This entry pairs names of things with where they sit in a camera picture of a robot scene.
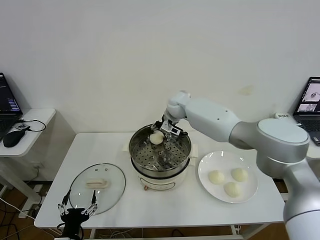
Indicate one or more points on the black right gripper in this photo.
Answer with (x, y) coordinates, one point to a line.
(170, 122)

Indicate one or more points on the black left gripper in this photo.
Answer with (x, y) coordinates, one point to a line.
(73, 216)

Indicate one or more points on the white steamed baozi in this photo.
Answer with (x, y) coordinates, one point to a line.
(239, 174)
(216, 177)
(156, 138)
(233, 190)

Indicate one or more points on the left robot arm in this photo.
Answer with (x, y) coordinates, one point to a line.
(72, 233)

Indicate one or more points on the stainless steel steamer basket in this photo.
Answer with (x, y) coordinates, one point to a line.
(150, 160)

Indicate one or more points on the white electric cooker base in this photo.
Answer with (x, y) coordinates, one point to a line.
(160, 183)

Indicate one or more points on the white floor power strip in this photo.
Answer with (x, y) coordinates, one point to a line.
(27, 212)

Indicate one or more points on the white round plate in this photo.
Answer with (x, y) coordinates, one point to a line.
(205, 170)

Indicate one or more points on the white side table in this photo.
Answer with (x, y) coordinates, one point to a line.
(37, 120)
(315, 153)

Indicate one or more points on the black computer mouse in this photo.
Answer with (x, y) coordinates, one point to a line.
(13, 138)

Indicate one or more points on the black laptop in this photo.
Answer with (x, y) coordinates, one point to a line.
(7, 100)

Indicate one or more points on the grey laptop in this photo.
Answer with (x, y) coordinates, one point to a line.
(307, 100)

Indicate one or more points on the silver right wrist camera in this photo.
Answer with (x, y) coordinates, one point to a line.
(172, 130)

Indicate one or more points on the white table frame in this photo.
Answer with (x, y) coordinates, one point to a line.
(93, 234)

